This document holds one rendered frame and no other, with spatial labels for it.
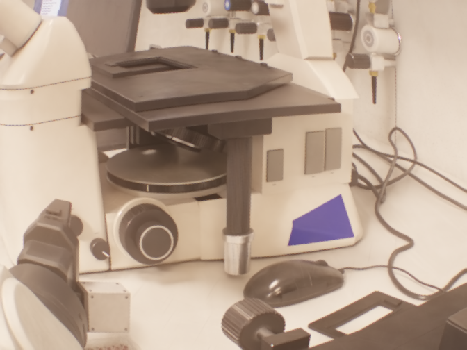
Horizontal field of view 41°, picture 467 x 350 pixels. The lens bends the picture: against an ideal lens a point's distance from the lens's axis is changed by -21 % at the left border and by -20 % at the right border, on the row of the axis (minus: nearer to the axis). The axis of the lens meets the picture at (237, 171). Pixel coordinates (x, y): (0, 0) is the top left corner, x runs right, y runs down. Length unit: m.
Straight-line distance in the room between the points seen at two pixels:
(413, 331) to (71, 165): 0.43
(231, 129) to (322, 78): 0.20
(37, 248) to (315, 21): 0.52
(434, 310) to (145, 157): 0.52
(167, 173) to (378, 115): 0.63
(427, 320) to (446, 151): 0.77
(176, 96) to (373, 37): 0.64
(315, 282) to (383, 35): 0.64
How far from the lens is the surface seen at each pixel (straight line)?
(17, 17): 0.75
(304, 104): 0.73
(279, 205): 0.86
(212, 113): 0.68
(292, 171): 0.86
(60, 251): 0.56
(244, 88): 0.74
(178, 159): 0.91
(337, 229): 0.88
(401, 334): 0.48
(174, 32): 2.25
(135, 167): 0.89
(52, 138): 0.74
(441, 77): 1.23
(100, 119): 0.72
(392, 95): 1.35
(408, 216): 1.01
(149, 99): 0.69
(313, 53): 0.93
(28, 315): 0.38
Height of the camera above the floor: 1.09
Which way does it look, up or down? 17 degrees down
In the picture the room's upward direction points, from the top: 1 degrees clockwise
